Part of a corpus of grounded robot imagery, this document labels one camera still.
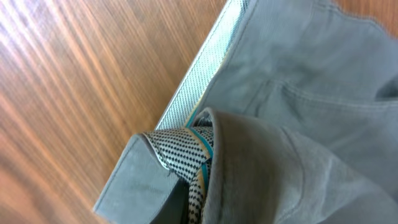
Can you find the grey shorts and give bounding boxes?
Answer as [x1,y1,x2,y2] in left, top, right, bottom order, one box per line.
[93,1,397,223]

